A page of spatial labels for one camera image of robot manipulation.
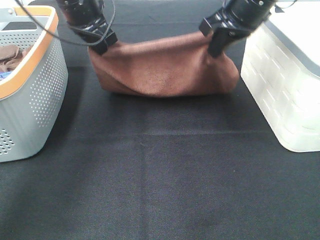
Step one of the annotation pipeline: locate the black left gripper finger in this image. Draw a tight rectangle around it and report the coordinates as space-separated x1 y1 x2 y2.
89 39 118 55

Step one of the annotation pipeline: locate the white lidded storage box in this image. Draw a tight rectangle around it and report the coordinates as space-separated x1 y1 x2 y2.
241 0 320 153

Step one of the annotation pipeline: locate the black table cloth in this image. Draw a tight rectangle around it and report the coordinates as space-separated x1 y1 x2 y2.
0 0 320 240

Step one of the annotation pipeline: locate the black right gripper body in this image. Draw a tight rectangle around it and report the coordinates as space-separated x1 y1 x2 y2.
199 0 276 36

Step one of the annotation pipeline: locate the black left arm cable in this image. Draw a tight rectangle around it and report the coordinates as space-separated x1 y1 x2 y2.
13 0 117 47

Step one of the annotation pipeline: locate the brown microfibre towel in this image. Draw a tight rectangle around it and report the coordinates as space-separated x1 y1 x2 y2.
88 31 240 98

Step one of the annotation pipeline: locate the brown towel in basket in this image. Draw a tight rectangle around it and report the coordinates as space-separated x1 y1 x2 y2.
0 44 33 74

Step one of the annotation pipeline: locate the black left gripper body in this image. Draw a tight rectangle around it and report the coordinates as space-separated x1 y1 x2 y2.
57 0 118 47

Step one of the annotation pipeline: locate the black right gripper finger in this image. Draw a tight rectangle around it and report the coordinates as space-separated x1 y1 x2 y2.
208 29 247 58

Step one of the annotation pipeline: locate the blue cloth in basket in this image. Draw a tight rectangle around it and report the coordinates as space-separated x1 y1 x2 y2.
0 71 12 81

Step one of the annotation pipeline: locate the grey perforated laundry basket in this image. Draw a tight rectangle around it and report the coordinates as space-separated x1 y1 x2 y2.
0 6 68 162

